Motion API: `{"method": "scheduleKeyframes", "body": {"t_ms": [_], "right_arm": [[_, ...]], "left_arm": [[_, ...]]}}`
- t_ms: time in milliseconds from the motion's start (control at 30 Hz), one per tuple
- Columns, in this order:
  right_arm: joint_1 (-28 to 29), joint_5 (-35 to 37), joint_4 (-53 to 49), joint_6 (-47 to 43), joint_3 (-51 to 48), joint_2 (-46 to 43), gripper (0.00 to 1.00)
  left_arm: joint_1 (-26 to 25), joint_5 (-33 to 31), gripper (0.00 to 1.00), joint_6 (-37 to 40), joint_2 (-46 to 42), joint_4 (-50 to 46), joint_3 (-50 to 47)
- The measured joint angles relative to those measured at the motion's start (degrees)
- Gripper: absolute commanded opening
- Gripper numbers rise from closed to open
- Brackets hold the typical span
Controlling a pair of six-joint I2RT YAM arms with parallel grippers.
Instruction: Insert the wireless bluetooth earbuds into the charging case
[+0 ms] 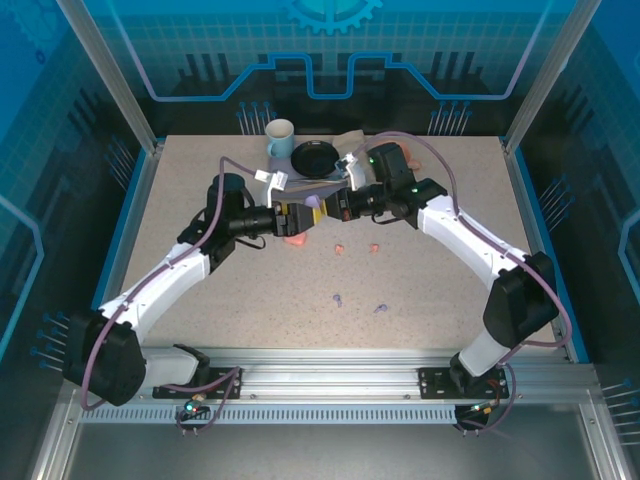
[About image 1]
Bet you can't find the blue edged table side rail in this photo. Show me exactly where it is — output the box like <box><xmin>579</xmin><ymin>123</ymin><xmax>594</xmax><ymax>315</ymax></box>
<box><xmin>499</xmin><ymin>137</ymin><xmax>594</xmax><ymax>364</ymax></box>
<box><xmin>74</xmin><ymin>139</ymin><xmax>166</xmax><ymax>364</ymax></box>

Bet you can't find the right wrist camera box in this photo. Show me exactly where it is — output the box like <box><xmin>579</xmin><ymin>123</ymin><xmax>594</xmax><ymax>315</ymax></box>
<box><xmin>333</xmin><ymin>153</ymin><xmax>369</xmax><ymax>192</ymax></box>

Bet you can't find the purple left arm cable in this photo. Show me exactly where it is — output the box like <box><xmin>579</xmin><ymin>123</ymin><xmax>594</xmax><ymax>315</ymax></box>
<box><xmin>79</xmin><ymin>156</ymin><xmax>242</xmax><ymax>437</ymax></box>

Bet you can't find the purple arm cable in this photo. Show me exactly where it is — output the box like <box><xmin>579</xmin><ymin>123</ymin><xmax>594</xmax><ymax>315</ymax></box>
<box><xmin>349</xmin><ymin>130</ymin><xmax>574</xmax><ymax>437</ymax></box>
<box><xmin>79</xmin><ymin>156</ymin><xmax>242</xmax><ymax>437</ymax></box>

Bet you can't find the black plate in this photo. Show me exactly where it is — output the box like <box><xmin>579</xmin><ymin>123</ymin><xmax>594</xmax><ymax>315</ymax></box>
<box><xmin>290</xmin><ymin>140</ymin><xmax>341</xmax><ymax>178</ymax></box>

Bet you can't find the beige folded cloth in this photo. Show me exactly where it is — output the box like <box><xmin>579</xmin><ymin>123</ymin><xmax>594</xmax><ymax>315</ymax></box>
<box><xmin>333</xmin><ymin>128</ymin><xmax>367</xmax><ymax>152</ymax></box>

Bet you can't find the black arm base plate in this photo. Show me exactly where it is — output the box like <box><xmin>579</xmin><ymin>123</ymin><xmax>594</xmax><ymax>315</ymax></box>
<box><xmin>152</xmin><ymin>368</ymin><xmax>245</xmax><ymax>400</ymax></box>
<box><xmin>417</xmin><ymin>367</ymin><xmax>510</xmax><ymax>400</ymax></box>

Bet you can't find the aluminium frame post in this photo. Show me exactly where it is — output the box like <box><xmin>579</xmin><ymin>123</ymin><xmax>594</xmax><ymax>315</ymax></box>
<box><xmin>56</xmin><ymin>0</ymin><xmax>166</xmax><ymax>154</ymax></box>
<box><xmin>502</xmin><ymin>0</ymin><xmax>596</xmax><ymax>154</ymax></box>

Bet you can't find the small LED connector board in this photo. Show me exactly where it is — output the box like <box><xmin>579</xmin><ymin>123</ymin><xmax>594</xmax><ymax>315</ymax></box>
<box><xmin>179</xmin><ymin>394</ymin><xmax>210</xmax><ymax>416</ymax></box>
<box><xmin>464</xmin><ymin>399</ymin><xmax>501</xmax><ymax>417</ymax></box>

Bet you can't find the light blue mug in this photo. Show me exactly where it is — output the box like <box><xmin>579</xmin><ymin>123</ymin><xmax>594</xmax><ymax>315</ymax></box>
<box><xmin>264</xmin><ymin>118</ymin><xmax>296</xmax><ymax>160</ymax></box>

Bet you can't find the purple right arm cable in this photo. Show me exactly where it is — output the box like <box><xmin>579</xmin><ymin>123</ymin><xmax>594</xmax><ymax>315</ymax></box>
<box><xmin>349</xmin><ymin>130</ymin><xmax>574</xmax><ymax>437</ymax></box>

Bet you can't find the slotted cable duct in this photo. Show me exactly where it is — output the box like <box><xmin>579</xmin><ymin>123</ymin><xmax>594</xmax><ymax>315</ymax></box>
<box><xmin>79</xmin><ymin>405</ymin><xmax>459</xmax><ymax>425</ymax></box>

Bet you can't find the steel shelf panel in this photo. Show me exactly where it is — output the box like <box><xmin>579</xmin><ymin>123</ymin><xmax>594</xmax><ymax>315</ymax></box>
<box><xmin>29</xmin><ymin>389</ymin><xmax>621</xmax><ymax>480</ymax></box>

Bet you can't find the lavender tray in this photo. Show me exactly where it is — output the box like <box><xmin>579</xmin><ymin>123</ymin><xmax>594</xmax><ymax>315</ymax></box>
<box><xmin>268</xmin><ymin>152</ymin><xmax>347</xmax><ymax>199</ymax></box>

